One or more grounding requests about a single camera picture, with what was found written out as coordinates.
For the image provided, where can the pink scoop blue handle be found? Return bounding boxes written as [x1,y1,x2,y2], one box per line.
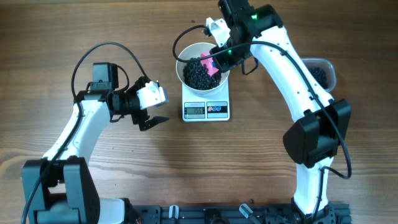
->
[200,58,219,77]

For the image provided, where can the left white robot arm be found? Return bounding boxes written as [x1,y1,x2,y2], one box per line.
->
[21,62,169,223]

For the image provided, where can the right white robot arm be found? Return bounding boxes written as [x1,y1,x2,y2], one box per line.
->
[207,1,352,223]

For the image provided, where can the black beans in bowl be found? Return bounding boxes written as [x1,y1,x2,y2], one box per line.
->
[183,61,221,90]

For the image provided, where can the white paper bowl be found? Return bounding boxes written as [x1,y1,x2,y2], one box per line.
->
[176,42,229,95]

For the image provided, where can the white digital kitchen scale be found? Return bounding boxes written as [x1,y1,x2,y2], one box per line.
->
[182,79,231,122]

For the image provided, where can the black beans in container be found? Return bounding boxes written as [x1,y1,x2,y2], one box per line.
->
[308,67,329,89]

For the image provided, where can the clear plastic bean container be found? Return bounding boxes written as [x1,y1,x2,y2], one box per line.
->
[302,58,336,92]

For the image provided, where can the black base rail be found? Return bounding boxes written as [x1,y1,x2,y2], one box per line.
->
[74,203,351,224]

